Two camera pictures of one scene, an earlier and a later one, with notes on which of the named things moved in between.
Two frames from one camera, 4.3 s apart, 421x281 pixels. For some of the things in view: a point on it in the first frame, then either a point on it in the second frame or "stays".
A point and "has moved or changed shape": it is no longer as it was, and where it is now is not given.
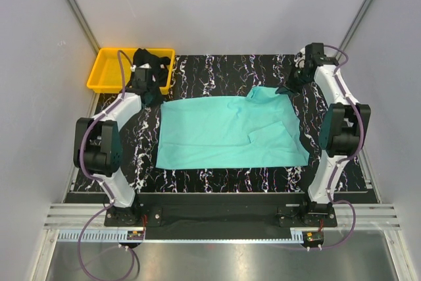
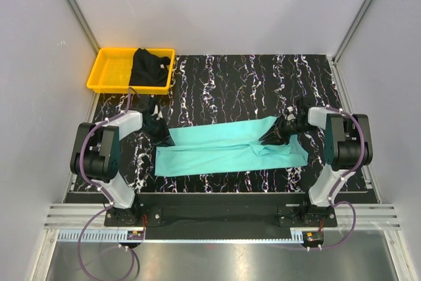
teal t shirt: x=261 y=129 has moved or changed shape
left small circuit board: x=133 y=235 stays
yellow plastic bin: x=105 y=76 stays
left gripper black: x=158 y=100 to x=168 y=141
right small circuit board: x=312 y=239 stays
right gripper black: x=288 y=85 to x=277 y=129
